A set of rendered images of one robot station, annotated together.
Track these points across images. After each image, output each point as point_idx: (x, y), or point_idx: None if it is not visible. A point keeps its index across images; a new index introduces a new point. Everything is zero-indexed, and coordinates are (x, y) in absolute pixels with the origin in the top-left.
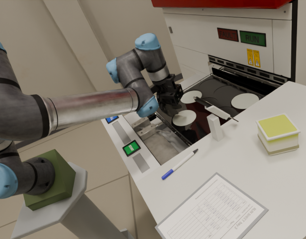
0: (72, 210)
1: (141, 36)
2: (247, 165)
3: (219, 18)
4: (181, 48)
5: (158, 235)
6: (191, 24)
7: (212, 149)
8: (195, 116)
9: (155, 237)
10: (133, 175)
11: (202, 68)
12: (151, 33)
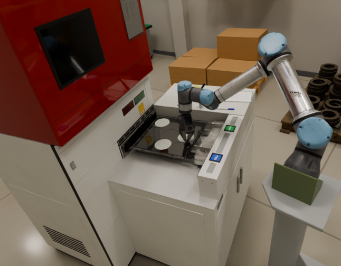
0: None
1: (182, 83)
2: None
3: (122, 101)
4: (88, 173)
5: (241, 264)
6: (100, 129)
7: None
8: None
9: (245, 265)
10: (241, 119)
11: (113, 163)
12: (179, 82)
